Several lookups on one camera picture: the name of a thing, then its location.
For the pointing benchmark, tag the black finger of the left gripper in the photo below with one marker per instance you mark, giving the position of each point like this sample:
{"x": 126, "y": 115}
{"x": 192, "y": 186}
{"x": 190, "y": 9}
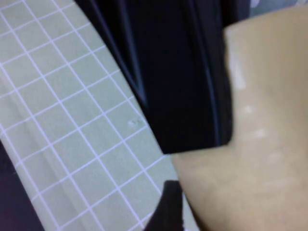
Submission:
{"x": 180, "y": 84}

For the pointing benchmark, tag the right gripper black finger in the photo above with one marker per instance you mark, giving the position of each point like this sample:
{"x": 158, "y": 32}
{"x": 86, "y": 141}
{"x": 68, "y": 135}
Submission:
{"x": 168, "y": 211}

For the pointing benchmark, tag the yellow plastic cup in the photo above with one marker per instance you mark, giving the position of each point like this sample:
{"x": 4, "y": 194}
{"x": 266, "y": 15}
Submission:
{"x": 264, "y": 144}

